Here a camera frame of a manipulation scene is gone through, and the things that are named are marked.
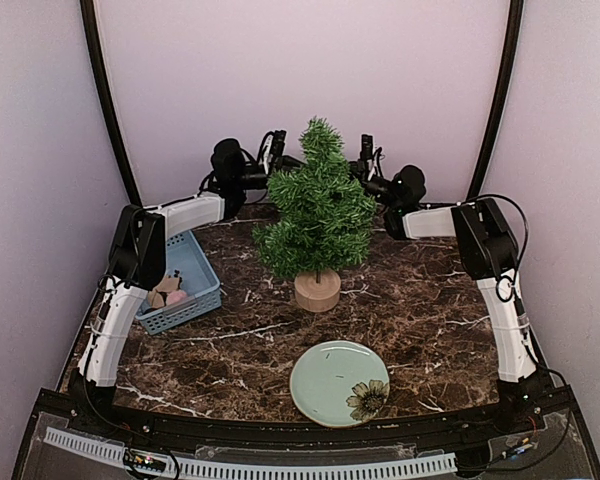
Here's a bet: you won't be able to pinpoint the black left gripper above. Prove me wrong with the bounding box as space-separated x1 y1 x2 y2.
236 155 320 200

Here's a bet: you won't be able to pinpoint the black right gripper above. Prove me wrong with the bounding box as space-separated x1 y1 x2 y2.
322 159 401 209

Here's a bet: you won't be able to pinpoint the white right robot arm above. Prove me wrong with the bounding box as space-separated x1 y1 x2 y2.
350 159 536 383

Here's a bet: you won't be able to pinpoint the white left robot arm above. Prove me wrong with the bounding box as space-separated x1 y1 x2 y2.
78 130 302 388

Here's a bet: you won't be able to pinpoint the small green christmas tree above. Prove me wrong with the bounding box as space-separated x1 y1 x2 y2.
252 117 376 313

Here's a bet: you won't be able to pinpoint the blue plastic basket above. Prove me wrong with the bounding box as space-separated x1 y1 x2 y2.
136 231 221 335

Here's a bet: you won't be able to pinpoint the pink ornament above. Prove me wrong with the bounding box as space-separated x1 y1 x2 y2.
165 290 187 306

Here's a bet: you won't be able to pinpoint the tan wooden ornaments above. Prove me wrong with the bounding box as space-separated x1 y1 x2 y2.
147 275 182 309

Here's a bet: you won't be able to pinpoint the green flower plate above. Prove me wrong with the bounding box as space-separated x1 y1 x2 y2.
289 340 391 428

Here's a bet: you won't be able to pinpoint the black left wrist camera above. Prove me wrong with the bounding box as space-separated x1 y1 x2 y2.
257 130 286 175

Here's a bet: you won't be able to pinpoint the black right frame post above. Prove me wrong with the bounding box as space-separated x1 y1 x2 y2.
466 0 524 200

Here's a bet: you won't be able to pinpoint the black frame post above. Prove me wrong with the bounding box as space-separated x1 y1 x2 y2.
79 0 142 206
466 0 524 200

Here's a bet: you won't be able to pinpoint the white cable duct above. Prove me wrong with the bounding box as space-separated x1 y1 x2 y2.
43 427 457 479

